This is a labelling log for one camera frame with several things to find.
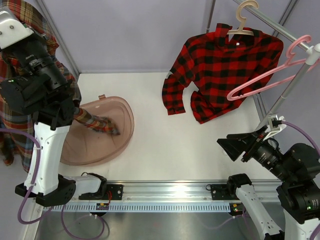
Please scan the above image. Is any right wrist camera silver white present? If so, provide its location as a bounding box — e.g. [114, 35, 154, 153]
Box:
[263, 113, 287, 141]

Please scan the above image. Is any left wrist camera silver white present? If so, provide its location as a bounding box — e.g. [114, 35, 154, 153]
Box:
[0, 7, 34, 50]

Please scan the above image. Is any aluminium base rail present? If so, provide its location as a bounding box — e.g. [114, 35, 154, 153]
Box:
[32, 180, 283, 201]

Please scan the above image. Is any pink translucent plastic basket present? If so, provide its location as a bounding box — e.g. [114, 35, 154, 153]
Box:
[60, 95, 135, 166]

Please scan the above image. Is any wrist camera silver white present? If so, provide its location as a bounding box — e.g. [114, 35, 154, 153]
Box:
[263, 113, 287, 141]
[0, 7, 34, 50]

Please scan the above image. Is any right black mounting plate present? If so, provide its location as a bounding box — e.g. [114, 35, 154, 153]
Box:
[205, 184, 234, 201]

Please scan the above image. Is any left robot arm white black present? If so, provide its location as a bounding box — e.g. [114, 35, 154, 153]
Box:
[0, 36, 108, 207]

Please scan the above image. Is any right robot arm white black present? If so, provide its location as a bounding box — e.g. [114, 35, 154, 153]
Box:
[217, 120, 320, 240]

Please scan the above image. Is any beige plastic hanger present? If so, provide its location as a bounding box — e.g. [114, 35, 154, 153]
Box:
[227, 0, 259, 36]

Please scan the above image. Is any brown multicolour plaid shirt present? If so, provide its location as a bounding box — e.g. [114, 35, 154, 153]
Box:
[0, 0, 120, 172]

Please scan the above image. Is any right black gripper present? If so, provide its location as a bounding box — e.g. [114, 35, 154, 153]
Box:
[217, 124, 295, 182]

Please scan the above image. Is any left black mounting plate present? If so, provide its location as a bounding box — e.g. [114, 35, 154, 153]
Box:
[102, 183, 124, 201]

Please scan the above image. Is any silver white clothes rack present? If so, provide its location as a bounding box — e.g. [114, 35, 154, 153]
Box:
[204, 0, 320, 126]

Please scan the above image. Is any black mounting plate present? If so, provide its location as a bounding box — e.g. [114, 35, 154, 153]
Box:
[102, 183, 124, 201]
[205, 184, 234, 201]

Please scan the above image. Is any white slotted cable duct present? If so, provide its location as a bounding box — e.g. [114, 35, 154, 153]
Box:
[52, 201, 231, 213]

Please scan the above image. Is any red black plaid shirt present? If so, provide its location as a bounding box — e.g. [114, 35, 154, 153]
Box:
[162, 23, 284, 124]

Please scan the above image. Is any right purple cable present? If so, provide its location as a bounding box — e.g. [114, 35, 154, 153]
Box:
[281, 120, 320, 161]

